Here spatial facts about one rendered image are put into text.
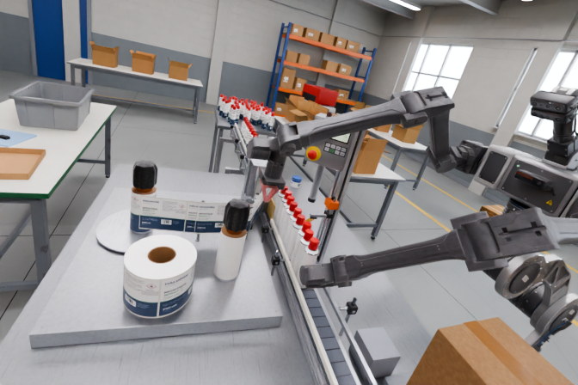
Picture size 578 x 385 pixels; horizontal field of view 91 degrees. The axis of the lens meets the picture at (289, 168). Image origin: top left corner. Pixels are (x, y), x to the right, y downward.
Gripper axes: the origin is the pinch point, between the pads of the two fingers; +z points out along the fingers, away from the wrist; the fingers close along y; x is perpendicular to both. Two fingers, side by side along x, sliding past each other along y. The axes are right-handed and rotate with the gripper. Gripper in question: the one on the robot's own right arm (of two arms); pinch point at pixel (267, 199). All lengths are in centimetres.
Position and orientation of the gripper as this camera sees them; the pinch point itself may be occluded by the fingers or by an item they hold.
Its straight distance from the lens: 98.0
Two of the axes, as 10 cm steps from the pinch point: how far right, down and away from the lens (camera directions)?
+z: -2.5, 9.1, 3.4
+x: 9.2, 1.2, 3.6
